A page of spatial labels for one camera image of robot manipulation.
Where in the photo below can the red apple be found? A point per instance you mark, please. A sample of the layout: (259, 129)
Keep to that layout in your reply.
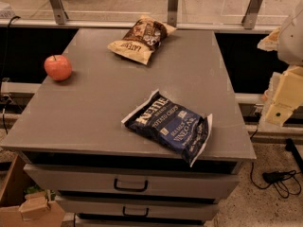
(58, 67)

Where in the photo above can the drawer black handle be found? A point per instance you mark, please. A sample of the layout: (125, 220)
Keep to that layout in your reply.
(130, 187)
(135, 212)

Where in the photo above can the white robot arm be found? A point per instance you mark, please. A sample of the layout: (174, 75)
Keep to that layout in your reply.
(287, 41)

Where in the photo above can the left metal railing bracket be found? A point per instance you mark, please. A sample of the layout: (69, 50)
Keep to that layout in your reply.
(58, 10)

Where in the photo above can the cardboard box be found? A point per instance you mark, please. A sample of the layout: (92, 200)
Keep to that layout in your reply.
(19, 209)

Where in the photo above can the black power adapter with cable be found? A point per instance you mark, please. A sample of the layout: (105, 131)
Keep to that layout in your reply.
(277, 180)

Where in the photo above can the grey drawer cabinet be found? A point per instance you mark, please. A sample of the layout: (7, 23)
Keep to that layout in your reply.
(124, 144)

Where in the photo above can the top drawer black handle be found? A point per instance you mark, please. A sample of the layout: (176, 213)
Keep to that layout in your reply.
(130, 187)

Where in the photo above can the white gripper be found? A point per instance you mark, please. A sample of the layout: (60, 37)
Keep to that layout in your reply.
(292, 41)

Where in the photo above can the brown chip bag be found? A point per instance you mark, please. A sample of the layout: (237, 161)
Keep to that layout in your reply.
(142, 39)

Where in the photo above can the middle metal railing bracket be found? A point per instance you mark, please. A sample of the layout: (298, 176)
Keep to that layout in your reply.
(172, 12)

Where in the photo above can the right metal railing bracket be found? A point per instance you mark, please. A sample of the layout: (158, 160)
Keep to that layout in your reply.
(250, 17)

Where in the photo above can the metal railing bracket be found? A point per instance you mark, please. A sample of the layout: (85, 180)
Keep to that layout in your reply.
(250, 17)
(172, 12)
(58, 10)

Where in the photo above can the blue chip bag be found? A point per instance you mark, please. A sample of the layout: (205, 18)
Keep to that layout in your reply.
(171, 125)

